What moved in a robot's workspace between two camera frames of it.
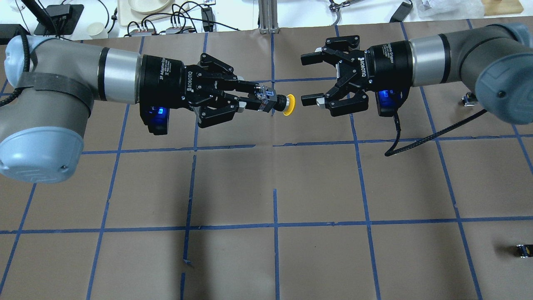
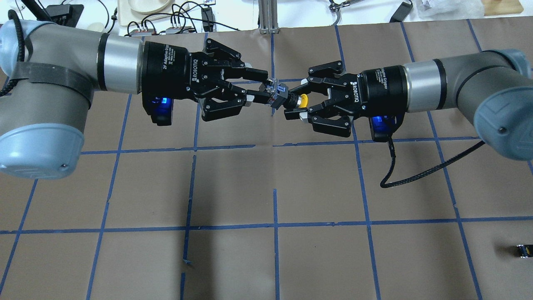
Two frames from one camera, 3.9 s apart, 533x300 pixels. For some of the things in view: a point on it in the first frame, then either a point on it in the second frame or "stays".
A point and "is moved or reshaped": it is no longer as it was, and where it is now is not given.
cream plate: [147, 6] stays
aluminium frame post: [268, 11] stays
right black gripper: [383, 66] → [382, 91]
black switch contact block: [525, 251] stays
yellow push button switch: [285, 104] is moved or reshaped
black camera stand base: [59, 20] stays
